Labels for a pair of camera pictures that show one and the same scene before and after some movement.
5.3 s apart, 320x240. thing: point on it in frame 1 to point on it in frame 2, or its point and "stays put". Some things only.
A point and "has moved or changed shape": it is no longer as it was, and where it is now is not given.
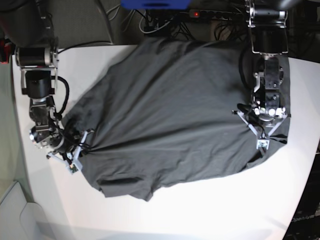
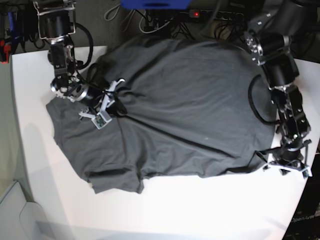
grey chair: x=21 y=220 stays put
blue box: x=157 y=4 stays put
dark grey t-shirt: x=164 y=114 has moved or changed shape
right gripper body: x=264 y=126 to x=288 y=154
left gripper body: x=71 y=145 to x=96 y=92
